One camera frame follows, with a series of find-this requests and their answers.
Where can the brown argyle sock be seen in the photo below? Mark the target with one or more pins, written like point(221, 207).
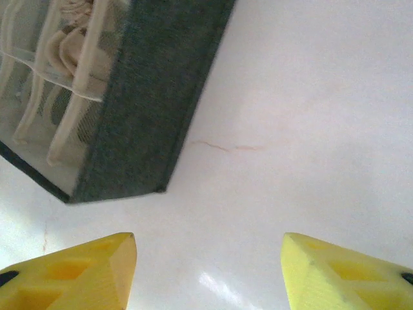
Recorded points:
point(64, 51)

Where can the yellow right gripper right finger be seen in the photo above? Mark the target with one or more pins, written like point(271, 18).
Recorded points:
point(338, 281)

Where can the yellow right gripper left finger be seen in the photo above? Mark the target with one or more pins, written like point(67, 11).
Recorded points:
point(80, 277)

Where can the grey sock organizer box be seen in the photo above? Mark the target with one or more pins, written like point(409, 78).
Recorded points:
point(145, 113)

